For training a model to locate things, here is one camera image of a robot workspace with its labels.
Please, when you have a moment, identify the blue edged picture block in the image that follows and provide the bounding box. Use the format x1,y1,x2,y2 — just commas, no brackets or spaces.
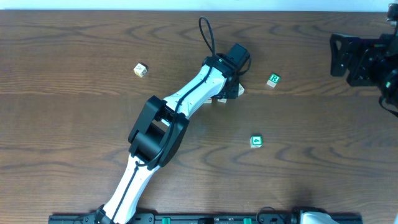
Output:
238,83,244,96

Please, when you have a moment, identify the blue number 2 block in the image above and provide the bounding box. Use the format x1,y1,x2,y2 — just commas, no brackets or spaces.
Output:
218,98,227,103

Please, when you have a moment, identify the red letter I block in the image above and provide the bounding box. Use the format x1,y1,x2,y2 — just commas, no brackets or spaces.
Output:
204,98,212,104

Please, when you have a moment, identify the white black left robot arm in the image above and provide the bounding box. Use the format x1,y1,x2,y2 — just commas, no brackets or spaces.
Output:
94,53,251,223

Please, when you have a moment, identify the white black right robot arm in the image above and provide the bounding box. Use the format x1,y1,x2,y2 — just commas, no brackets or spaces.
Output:
284,26,397,224

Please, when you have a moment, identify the green letter R block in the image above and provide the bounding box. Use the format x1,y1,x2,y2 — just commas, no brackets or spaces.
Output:
267,73,280,88

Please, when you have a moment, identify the green number 4 block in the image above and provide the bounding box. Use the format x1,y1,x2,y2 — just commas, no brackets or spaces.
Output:
250,136,262,148

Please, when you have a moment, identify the yellow wooden block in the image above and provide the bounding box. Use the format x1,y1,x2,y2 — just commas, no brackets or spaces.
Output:
133,63,147,77

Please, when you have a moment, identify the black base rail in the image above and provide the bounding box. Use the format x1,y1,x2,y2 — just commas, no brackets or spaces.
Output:
48,213,363,224

